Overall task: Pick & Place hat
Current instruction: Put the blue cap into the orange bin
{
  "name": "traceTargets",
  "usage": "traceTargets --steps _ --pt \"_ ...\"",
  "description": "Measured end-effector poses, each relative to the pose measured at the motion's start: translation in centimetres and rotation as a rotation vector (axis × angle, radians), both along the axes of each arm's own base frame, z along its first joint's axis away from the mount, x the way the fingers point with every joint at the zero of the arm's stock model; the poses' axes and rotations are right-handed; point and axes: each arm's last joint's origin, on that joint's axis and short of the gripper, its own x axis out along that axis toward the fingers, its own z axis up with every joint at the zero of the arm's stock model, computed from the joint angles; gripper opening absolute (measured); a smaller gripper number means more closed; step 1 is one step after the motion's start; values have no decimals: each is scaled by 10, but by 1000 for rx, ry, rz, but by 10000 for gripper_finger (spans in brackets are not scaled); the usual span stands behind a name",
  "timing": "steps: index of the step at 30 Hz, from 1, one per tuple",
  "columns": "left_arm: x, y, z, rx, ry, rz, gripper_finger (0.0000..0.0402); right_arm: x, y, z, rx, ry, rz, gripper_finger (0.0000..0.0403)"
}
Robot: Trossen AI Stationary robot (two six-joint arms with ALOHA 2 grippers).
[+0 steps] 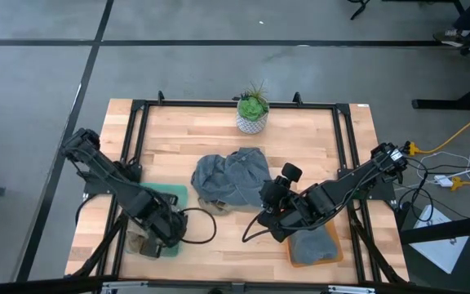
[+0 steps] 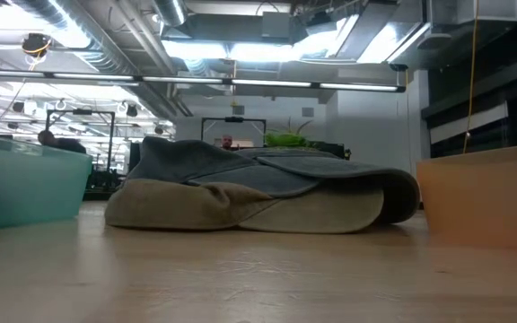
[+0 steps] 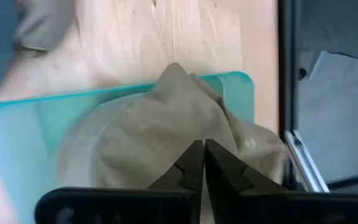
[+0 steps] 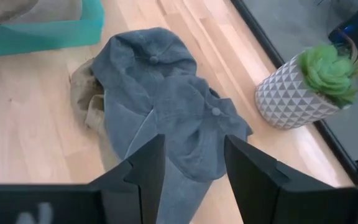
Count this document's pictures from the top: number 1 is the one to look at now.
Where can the white power adapter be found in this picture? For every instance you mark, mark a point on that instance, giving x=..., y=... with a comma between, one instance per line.
x=443, y=180

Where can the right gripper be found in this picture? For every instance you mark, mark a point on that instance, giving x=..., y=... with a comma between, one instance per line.
x=278, y=204

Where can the orange plastic tray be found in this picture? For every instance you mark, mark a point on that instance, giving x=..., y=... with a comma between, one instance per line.
x=338, y=241

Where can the person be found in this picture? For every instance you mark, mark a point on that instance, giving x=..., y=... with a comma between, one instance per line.
x=451, y=37

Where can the black beam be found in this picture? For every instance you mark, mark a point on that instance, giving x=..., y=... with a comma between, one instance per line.
x=443, y=230

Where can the black aluminium table frame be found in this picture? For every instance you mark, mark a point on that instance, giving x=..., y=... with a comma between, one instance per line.
x=202, y=103

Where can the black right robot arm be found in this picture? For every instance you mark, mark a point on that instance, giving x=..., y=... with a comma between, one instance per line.
x=353, y=179

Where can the succulent in white patterned pot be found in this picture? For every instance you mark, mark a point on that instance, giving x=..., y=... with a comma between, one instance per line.
x=252, y=110

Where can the teal green plastic tray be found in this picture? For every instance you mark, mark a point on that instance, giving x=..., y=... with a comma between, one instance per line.
x=178, y=196

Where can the black chair base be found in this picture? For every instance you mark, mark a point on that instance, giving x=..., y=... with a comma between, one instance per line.
x=359, y=8

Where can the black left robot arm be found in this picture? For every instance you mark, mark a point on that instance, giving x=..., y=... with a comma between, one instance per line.
x=108, y=175

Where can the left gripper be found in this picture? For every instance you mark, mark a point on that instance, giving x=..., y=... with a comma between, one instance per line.
x=169, y=228

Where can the white paper sheet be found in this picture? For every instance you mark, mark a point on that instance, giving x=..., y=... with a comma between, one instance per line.
x=439, y=241

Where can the black rail with silver brackets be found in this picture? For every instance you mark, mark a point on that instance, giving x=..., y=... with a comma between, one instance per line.
x=35, y=286

